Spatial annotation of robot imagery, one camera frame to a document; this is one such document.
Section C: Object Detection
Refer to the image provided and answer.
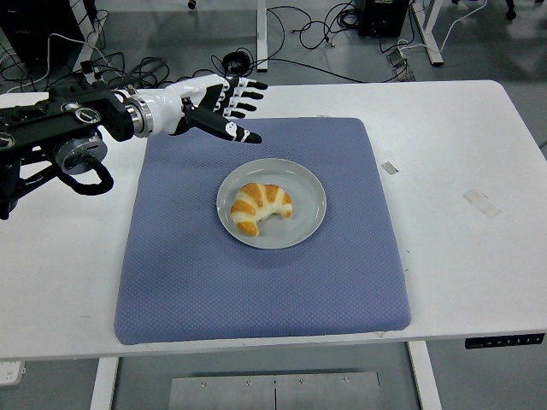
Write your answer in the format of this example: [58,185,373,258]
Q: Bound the white table leg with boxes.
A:
[406,340,443,410]
[89,356,120,410]

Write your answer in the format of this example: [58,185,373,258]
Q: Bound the blue quilted mat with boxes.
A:
[114,117,414,346]

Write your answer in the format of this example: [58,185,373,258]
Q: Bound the black table control panel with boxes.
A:
[464,334,546,350]

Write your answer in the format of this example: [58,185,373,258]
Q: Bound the grey metal plate with screws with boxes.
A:
[168,371,381,410]

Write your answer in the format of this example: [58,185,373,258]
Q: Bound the long black floor cable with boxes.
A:
[102,42,411,91]

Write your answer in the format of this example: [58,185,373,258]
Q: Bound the black cabinet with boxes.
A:
[0,0,86,82]

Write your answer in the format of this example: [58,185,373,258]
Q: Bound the coiled black cable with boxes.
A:
[221,50,253,77]

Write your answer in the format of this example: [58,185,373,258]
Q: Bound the round grey plate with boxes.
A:
[215,158,327,250]

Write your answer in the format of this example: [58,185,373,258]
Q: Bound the orange white croissant bread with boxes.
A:
[230,182,294,237]

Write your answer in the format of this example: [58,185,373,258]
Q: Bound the large clear tape piece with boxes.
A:
[462,189,503,220]

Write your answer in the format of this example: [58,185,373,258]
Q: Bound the white floor cable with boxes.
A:
[0,32,115,94]
[397,0,488,53]

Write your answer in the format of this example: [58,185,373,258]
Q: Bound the looped black floor cable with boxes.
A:
[264,3,360,53]

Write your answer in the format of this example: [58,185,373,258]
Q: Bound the white power strip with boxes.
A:
[0,360,26,386]

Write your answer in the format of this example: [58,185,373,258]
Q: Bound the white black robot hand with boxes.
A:
[148,73,269,145]

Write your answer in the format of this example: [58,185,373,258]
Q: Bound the black equipment box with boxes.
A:
[354,0,409,38]

